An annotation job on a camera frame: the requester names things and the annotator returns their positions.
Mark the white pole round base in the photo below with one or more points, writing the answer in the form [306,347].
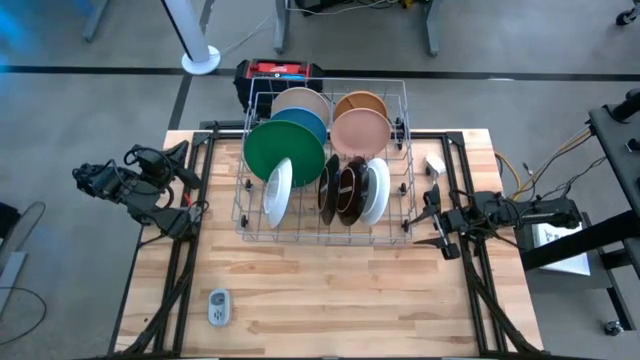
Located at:
[200,62]

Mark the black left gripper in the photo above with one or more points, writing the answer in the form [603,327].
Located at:
[150,167]

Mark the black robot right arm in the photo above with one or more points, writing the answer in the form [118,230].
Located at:
[530,215]

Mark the black caster wheel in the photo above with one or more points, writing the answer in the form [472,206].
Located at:
[627,16]
[613,328]

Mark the brown flower plate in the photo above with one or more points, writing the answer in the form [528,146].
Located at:
[352,192]

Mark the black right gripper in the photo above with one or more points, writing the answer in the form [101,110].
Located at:
[460,220]

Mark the green plate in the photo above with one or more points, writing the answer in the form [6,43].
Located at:
[280,150]

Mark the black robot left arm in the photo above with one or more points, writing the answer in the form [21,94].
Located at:
[145,210]

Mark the beige plate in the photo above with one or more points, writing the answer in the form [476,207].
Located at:
[300,97]

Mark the pink plate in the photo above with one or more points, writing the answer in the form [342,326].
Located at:
[361,131]

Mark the orange divided plate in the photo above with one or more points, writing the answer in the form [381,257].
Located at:
[360,99]

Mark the white paper manual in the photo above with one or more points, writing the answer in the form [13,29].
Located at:
[560,250]

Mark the grey desk leg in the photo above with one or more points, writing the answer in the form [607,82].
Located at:
[282,25]
[434,27]
[95,20]

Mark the blue striped white plate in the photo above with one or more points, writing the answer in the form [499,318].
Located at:
[277,192]

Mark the black equipment stand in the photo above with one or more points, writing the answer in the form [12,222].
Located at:
[620,150]

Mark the white digital timer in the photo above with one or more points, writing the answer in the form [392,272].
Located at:
[219,307]

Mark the white plate red rim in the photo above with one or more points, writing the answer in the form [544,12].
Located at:
[380,192]

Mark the black aluminium rig frame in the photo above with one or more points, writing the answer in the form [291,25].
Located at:
[210,126]

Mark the red black power station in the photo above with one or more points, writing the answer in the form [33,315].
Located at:
[277,67]

